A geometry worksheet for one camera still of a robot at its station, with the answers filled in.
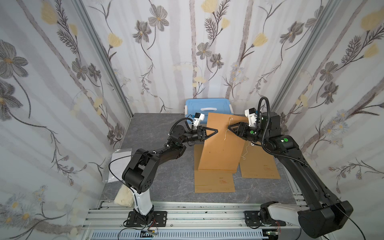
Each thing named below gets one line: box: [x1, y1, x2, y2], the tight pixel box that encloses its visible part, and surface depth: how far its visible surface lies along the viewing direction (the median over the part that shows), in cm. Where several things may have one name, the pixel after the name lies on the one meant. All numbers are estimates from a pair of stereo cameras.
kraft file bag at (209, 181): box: [194, 144, 237, 193], surface depth 88 cm
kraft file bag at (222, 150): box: [198, 112, 249, 171], surface depth 76 cm
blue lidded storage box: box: [184, 98, 234, 119], surface depth 104 cm
